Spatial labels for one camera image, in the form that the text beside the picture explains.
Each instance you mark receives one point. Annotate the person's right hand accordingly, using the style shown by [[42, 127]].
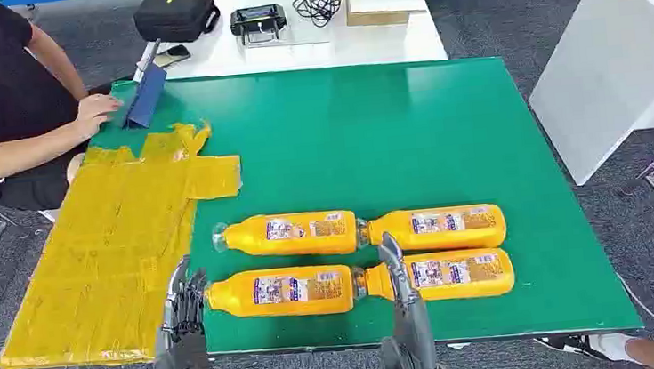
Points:
[[95, 113]]

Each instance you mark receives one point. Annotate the long white table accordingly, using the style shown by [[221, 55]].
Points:
[[350, 48]]

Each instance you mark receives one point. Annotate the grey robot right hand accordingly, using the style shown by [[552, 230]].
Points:
[[411, 335]]

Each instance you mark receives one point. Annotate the green table mat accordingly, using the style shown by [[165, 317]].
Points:
[[359, 145]]

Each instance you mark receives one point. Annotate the black carry bag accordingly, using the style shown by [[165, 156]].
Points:
[[176, 12]]

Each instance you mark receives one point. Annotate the white square table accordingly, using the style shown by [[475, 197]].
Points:
[[618, 63]]

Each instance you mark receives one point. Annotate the black smartphone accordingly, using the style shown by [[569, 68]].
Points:
[[172, 55]]

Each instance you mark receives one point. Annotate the black handheld controller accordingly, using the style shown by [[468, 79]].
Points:
[[257, 19]]

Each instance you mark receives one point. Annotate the yellow plastic sheet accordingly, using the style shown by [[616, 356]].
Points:
[[108, 255]]

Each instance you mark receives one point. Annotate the black and white shoe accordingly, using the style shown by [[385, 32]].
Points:
[[610, 346]]

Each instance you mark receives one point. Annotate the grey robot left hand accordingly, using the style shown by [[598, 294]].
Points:
[[181, 361]]

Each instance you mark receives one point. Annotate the orange drink bottle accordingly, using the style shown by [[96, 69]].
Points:
[[302, 235], [459, 275], [443, 229], [277, 294]]

